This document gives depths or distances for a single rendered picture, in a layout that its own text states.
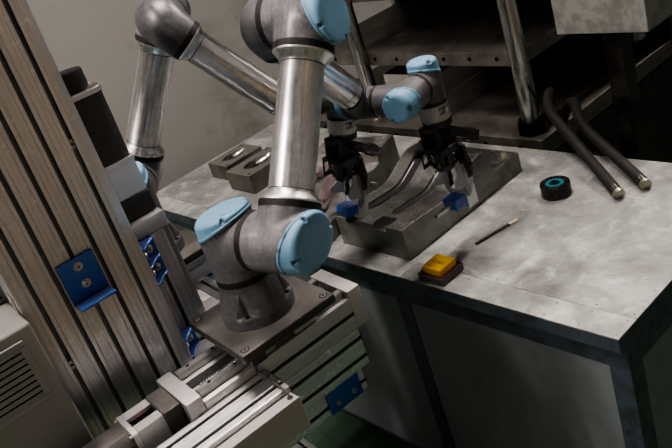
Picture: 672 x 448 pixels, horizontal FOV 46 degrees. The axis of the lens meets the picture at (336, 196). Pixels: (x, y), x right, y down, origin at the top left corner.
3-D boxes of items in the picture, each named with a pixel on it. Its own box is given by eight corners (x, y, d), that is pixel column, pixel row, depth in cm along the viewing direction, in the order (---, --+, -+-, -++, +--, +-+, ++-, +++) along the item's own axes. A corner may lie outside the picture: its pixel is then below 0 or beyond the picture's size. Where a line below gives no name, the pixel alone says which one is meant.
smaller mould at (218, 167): (232, 181, 295) (226, 166, 293) (213, 177, 305) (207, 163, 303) (266, 160, 304) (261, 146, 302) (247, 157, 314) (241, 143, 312)
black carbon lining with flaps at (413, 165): (402, 222, 211) (392, 191, 207) (361, 213, 223) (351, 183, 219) (481, 161, 230) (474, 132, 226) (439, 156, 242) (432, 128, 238)
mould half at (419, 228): (410, 260, 206) (396, 215, 201) (343, 243, 226) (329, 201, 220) (522, 170, 233) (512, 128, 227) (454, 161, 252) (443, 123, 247)
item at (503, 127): (545, 157, 252) (542, 140, 250) (293, 130, 350) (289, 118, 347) (672, 54, 297) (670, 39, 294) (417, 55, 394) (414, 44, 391)
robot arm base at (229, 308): (248, 340, 150) (230, 297, 146) (210, 317, 162) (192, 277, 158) (309, 298, 157) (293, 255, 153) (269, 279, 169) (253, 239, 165)
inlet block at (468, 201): (446, 227, 195) (440, 208, 192) (431, 224, 198) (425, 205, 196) (478, 201, 202) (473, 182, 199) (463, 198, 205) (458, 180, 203)
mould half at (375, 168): (328, 247, 226) (316, 214, 222) (256, 246, 241) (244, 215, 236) (401, 164, 262) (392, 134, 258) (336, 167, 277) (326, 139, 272)
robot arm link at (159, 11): (146, -11, 169) (333, 112, 184) (152, -19, 179) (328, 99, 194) (118, 34, 172) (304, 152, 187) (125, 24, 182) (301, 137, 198)
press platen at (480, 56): (521, 66, 254) (517, 52, 252) (305, 64, 337) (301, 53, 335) (637, -14, 294) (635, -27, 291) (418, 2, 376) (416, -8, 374)
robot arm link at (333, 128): (341, 109, 209) (363, 115, 204) (343, 126, 211) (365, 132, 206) (320, 118, 205) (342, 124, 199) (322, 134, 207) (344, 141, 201)
